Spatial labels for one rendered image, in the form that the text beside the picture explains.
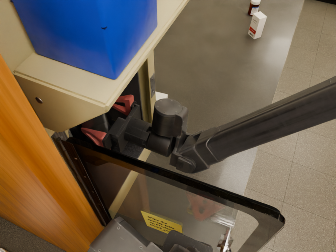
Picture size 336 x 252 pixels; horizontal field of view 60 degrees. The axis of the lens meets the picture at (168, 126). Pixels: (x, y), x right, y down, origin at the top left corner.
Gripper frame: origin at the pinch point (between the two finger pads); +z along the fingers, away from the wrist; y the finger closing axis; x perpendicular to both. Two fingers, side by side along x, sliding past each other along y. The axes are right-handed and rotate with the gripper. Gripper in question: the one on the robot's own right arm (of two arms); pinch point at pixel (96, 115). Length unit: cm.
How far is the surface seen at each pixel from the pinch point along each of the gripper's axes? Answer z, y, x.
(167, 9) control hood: -18.3, 1.6, -33.7
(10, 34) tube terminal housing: -7.9, 16.2, -36.6
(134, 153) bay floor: -7.6, -2.3, 16.0
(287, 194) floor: -74, -65, 116
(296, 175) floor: -77, -80, 116
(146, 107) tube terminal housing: -6.5, -12.7, 7.7
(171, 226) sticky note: -26.9, 17.2, -3.6
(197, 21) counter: 2, -78, 24
